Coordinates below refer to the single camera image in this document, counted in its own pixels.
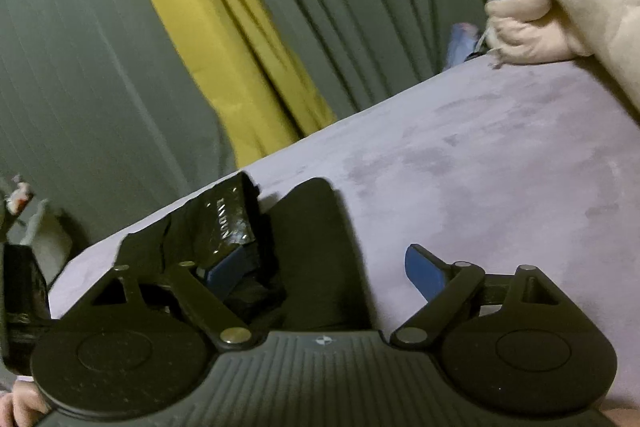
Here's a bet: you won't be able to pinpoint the black pants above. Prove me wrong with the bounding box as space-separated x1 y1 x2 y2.
116 171 373 332

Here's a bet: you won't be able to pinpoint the lavender bed sheet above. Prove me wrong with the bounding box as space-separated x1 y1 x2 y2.
48 53 640 413

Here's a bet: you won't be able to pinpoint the grey-green curtain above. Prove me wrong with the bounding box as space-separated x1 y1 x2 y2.
1 0 484 253

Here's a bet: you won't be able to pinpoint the yellow curtain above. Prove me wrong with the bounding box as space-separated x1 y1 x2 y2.
151 0 336 167

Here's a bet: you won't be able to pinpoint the blue cloth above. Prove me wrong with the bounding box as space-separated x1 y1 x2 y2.
444 23 485 70

